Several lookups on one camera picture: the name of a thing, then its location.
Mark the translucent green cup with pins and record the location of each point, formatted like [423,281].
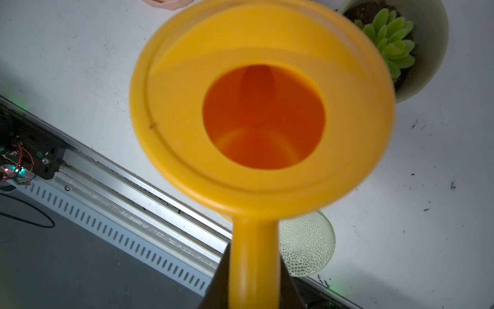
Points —
[307,243]

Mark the green ribbed pot succulent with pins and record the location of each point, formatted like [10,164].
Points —
[410,35]

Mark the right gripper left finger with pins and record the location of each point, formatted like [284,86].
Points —
[216,296]

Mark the aluminium front rail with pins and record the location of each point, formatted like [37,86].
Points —
[129,213]

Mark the small circuit board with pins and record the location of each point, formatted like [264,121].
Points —
[17,174]

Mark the yellow plastic watering can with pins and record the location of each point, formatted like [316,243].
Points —
[261,110]

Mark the pink saucer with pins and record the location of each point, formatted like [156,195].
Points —
[168,4]

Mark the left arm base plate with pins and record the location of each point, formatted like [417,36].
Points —
[35,151]

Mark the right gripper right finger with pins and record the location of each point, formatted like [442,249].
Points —
[289,296]

